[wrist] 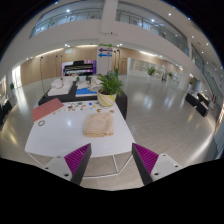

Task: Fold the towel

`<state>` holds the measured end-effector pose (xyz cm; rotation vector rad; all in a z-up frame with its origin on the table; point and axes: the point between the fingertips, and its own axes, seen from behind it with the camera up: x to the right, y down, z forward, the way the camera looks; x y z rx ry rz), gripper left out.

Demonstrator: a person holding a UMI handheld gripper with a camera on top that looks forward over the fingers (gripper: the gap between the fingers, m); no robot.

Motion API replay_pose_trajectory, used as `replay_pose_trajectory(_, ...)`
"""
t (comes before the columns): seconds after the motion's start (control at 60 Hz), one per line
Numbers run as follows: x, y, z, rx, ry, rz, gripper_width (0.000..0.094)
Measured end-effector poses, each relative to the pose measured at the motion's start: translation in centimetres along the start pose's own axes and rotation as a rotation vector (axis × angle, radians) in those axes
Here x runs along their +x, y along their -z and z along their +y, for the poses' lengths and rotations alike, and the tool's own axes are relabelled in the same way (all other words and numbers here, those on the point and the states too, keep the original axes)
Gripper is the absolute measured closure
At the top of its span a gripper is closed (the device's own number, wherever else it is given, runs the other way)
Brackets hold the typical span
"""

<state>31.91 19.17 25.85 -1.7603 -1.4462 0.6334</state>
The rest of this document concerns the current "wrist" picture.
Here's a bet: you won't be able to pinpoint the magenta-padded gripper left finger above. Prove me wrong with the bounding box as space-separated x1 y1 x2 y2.
42 143 93 186

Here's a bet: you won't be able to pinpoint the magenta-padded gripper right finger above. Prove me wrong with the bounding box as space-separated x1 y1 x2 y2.
131 142 183 187

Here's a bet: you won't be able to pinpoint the beige knitted towel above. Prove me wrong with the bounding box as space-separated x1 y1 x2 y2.
82 112 115 138

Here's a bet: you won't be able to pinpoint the pink flat board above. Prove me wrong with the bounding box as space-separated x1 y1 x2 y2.
31 97 65 123

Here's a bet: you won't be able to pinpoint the white sheet with colourful stickers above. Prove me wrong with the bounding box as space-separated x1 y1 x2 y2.
63 100 101 113

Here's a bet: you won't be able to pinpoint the black low platform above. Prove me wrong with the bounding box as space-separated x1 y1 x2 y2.
37 76 129 120

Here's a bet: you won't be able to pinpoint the black lounge seats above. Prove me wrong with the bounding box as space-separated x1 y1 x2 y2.
0 99 14 125
185 91 212 118

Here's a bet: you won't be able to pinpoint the blue mat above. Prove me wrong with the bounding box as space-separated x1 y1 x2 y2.
75 87 99 98

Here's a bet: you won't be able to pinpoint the white display model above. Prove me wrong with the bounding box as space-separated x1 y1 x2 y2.
47 76 75 98

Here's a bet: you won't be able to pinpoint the potted plant in striped pot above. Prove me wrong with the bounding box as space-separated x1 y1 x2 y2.
96 68 124 108

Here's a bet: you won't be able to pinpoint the tall black floor lamp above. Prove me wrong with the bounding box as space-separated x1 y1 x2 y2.
116 49 121 72
39 55 47 98
111 49 117 72

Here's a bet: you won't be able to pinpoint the black piano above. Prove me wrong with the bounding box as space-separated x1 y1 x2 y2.
61 59 98 77

